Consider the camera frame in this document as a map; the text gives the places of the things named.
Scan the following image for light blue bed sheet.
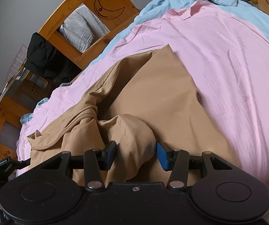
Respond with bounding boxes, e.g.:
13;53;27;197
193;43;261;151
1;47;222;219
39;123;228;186
20;0;269;128

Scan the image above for white certificate on wall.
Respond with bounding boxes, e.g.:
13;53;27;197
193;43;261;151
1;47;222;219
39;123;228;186
5;45;27;84

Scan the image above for black jacket on rail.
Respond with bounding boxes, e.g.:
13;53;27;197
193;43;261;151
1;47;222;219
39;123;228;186
25;33;82;85

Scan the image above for wooden bed frame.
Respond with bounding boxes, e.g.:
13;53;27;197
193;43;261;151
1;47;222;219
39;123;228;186
0;0;269;167

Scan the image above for pink bed sheet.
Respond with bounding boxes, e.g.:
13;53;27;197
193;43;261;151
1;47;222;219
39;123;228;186
15;0;269;225

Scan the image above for tan hooded zip jacket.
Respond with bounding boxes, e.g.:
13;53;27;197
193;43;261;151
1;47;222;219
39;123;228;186
28;45;239;183

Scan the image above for grey striped cloth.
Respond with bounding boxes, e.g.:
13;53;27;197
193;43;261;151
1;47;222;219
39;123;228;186
58;4;110;53

